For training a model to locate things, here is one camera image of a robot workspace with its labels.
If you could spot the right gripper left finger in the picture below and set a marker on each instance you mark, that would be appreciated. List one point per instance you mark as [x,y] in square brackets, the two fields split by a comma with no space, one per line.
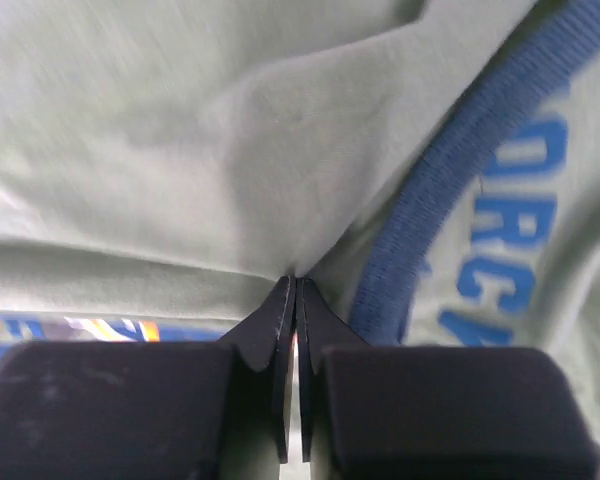
[170,410]

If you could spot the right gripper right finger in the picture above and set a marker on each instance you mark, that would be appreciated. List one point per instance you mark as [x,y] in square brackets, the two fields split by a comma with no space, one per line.
[378,412]

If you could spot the green tank top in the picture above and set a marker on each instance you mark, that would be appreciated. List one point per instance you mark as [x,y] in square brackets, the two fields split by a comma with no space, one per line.
[432,166]

